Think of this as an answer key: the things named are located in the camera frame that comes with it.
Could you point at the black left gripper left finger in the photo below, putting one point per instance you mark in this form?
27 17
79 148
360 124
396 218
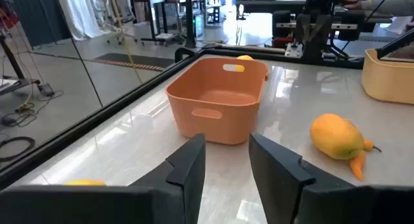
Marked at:
181 185

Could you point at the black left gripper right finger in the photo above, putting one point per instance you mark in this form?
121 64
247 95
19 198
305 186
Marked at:
278 185

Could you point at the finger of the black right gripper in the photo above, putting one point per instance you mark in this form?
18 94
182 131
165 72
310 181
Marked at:
303 26
321 33

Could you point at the yellow mango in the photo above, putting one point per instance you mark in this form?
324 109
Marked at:
245 58
84 183
336 136

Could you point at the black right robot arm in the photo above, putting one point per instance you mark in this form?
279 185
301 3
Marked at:
321 0

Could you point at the long black table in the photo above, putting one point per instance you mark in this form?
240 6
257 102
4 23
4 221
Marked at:
275 5

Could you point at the person's hand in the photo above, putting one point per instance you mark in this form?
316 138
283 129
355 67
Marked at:
354 5

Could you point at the orange plastic basket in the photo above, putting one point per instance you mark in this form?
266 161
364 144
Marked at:
220 127

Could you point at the person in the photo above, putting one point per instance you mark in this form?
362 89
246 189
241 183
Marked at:
388 5

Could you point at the black support strut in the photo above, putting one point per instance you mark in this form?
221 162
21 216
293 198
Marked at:
398 44

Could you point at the yellow plastic basket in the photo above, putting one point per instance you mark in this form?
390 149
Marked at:
388 81

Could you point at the black mat with striped edge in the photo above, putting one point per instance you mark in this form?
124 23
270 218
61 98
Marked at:
136 59

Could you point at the black power adapter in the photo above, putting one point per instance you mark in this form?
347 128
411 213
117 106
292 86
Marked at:
46 89

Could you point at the white hanging cloth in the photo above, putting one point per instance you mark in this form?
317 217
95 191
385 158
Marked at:
81 13

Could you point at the black equipment stand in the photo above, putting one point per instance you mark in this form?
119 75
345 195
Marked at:
13 62

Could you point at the black partition panel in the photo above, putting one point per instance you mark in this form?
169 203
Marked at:
39 17

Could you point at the black post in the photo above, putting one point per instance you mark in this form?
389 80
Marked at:
191 20

